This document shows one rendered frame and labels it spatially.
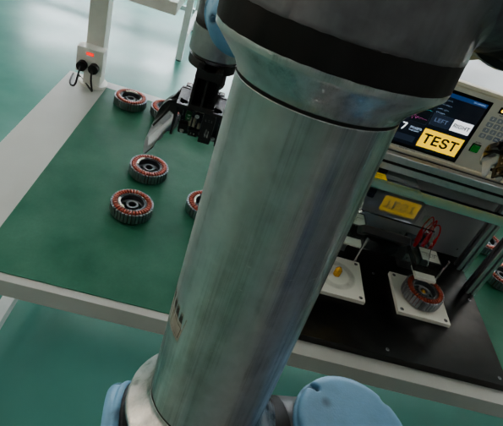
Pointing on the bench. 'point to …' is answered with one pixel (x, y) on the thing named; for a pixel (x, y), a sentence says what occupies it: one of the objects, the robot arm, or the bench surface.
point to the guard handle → (384, 235)
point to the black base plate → (407, 325)
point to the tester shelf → (446, 177)
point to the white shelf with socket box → (101, 30)
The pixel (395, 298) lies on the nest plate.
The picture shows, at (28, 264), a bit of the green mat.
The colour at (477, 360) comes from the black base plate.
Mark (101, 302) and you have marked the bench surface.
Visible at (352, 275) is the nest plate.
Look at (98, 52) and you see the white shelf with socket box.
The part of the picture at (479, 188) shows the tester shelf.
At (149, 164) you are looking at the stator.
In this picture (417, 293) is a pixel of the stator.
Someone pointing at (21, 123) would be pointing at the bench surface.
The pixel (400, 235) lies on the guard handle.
